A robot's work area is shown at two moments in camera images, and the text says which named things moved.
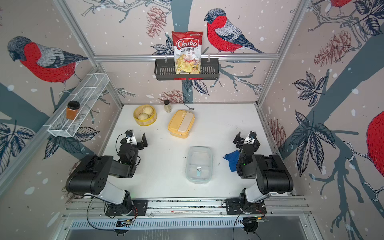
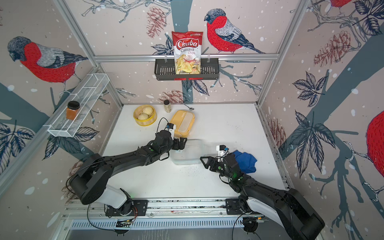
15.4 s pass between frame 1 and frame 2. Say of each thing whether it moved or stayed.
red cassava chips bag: stayed
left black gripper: moved
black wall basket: stayed
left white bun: stayed
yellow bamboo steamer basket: stayed
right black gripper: moved
